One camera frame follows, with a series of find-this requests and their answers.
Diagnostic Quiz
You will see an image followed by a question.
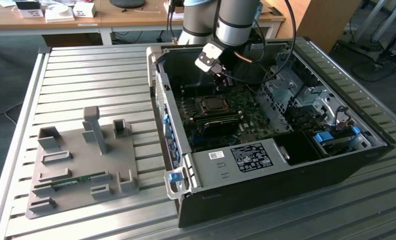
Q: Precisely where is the blue case latch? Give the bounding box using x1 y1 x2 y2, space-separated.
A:
168 171 182 185

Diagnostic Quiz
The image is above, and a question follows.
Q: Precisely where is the blue disk carrier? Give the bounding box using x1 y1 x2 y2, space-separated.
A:
313 131 334 145

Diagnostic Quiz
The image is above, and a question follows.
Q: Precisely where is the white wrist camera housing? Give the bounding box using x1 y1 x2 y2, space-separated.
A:
193 41 225 74

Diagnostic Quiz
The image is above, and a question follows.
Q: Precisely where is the dark round object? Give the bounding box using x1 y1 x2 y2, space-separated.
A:
109 0 146 9

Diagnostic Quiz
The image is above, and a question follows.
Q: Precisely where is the black graphics card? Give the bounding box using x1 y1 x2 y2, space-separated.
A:
200 119 242 139

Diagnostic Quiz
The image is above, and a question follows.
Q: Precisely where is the blue plastic rail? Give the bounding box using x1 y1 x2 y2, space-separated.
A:
350 126 364 151

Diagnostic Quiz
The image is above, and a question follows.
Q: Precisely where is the black RAM slot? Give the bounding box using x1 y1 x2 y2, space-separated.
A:
192 112 242 121
196 116 242 125

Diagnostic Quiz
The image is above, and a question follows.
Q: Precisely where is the silver drive cage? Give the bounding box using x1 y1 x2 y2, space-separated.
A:
256 48 332 133

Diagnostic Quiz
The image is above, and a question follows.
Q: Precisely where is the white round holder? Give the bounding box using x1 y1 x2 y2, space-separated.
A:
43 3 76 24

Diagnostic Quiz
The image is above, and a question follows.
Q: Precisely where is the metal socket cover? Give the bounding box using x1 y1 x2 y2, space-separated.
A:
198 94 233 113

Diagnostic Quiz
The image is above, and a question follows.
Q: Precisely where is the black open PC case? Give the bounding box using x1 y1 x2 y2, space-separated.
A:
145 36 396 229

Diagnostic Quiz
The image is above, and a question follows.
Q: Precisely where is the coloured wire bundle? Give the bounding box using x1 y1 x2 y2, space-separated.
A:
330 105 356 131

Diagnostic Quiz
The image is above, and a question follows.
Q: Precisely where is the green motherboard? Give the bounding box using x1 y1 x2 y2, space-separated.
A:
176 83 288 153

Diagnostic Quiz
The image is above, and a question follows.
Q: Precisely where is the silver CPU with green edge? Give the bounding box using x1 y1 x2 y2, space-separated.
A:
204 97 226 110

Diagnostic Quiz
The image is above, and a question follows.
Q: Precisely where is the green RAM stick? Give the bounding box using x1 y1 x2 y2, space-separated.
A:
49 175 106 188

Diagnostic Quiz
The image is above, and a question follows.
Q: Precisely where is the CPU socket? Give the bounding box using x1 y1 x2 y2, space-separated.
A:
196 93 234 115

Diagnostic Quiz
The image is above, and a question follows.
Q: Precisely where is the wooden desk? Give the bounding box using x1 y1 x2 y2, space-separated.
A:
98 0 288 46
0 0 102 46

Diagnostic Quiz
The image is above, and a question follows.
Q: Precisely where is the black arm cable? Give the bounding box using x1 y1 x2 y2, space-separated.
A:
225 0 298 85

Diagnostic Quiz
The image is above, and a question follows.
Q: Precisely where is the small black device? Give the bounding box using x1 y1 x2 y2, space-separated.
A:
13 0 41 11

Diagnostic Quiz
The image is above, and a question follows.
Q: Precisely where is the wooden cabinet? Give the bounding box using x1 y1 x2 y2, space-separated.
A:
293 0 364 55

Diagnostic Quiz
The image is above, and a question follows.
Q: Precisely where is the grey power supply unit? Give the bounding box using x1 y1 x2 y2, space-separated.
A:
182 138 290 193

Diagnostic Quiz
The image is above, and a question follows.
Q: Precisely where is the white labelled box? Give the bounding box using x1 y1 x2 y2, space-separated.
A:
18 8 45 19
72 2 97 19

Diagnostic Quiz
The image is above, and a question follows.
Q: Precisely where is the grey parts rack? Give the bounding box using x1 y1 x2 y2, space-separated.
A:
23 105 141 220

